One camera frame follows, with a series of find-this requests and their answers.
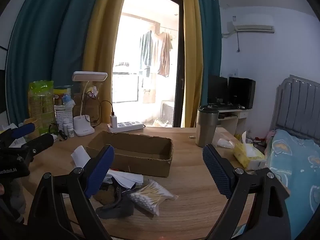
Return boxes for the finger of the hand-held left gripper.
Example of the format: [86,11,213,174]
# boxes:
[9,122,36,140]
[23,133,55,153]

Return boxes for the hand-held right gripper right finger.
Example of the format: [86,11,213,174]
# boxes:
[202,144,293,240]

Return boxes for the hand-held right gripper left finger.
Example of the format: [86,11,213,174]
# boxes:
[26,144,118,240]

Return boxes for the brown cardboard box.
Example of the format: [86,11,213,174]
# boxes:
[86,131,174,178]

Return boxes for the dark grey sock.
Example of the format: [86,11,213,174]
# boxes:
[96,187,135,220]

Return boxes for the bag of cotton swabs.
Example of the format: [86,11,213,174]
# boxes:
[129,181,178,216]

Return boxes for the woven basket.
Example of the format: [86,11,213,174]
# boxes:
[24,117,40,140]

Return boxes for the clear plastic bag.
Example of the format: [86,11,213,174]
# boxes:
[216,138,235,148]

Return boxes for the white perforated basket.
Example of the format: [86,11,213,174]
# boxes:
[54,106,74,130]

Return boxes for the yellow tissue pack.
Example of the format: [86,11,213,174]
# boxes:
[234,131,266,171]

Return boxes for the green snack package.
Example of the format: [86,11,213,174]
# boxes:
[28,80,55,133]

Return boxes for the steel tumbler with black lid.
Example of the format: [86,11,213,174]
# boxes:
[195,104,219,148]

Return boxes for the white desk lamp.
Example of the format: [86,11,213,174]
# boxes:
[72,71,108,137]

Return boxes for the yellow lid jar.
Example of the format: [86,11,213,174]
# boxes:
[54,86,73,105]

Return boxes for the blue white packet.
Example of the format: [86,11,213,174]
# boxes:
[62,94,75,107]

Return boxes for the white computer desk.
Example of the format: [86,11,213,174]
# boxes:
[217,104,249,137]

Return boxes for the white power strip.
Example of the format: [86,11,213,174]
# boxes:
[107,121,145,133]

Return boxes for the flat brown cardboard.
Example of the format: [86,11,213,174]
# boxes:
[80,97,101,127]

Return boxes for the clear bag with toy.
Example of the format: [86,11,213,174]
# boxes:
[85,85,99,99]

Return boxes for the grey balcony appliance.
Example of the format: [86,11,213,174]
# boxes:
[161,101,175,123]

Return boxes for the blue printed bedsheet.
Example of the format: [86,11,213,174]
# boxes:
[265,129,320,210]

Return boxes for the black monitor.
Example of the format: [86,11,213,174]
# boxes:
[228,77,256,110]
[208,75,228,105]

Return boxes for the teal curtain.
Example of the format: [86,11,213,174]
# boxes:
[5,0,105,125]
[196,0,222,128]

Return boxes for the grey bed headboard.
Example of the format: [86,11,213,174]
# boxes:
[275,74,320,140]

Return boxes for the yellow curtain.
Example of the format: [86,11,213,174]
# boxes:
[180,0,203,128]
[82,0,130,123]

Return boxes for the hanging brown shirt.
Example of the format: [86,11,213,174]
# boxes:
[157,32,173,77]

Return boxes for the hanging teal jacket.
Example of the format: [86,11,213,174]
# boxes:
[139,31,153,69]

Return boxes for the hanging white shirt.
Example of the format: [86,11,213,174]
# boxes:
[150,34,163,73]

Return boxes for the white air conditioner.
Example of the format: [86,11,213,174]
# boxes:
[231,14,275,33]

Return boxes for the black charger cable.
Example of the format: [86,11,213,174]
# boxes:
[85,91,114,128]

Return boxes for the black door frame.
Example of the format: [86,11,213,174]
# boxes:
[172,0,185,128]

